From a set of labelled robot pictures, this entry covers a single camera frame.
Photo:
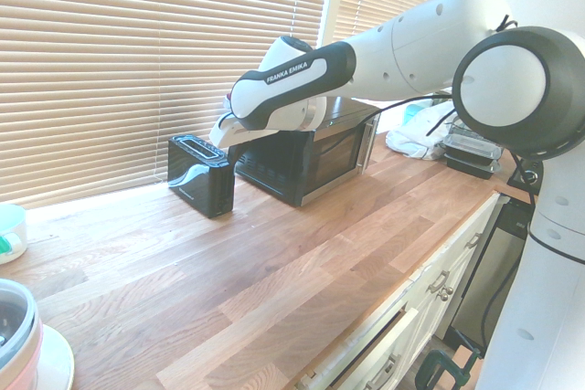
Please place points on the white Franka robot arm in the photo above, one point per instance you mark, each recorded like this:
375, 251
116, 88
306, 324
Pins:
411, 56

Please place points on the pale clear bowl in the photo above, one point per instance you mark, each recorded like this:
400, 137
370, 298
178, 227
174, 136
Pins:
13, 312

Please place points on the white crumpled cloth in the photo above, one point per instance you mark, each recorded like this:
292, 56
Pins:
420, 134

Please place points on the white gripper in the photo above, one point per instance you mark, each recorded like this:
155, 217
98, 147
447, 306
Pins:
237, 134

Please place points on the silver cabinet knob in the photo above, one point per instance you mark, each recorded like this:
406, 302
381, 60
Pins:
447, 294

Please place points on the white green mug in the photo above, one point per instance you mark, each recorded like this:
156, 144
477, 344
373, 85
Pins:
11, 235

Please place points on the black clear-lid food container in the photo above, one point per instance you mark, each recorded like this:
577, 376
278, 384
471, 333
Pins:
471, 145

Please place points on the pink bowl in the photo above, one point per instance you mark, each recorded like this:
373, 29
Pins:
32, 362

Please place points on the black two-slot toaster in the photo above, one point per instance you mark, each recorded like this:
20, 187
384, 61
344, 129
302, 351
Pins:
201, 184

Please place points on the white plate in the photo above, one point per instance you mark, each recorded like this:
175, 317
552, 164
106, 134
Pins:
59, 362

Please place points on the wide beige window blind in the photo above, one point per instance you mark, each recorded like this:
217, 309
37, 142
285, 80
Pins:
137, 66

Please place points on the stainless steel black microwave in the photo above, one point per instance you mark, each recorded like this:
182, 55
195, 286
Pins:
320, 157

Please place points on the green clamp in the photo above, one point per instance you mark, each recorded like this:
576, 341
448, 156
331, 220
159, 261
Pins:
445, 367

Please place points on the stainless steel dishwasher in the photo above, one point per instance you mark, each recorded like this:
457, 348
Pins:
493, 271

